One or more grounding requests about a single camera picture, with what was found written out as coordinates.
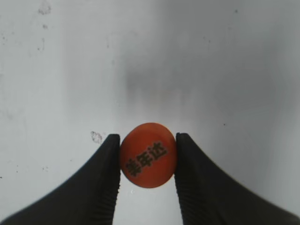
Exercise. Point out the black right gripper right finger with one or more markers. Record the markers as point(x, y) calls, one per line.
point(209, 196)

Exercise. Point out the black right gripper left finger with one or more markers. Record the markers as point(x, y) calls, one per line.
point(88, 197)

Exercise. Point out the orange bottle cap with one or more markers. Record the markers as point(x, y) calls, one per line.
point(148, 155)

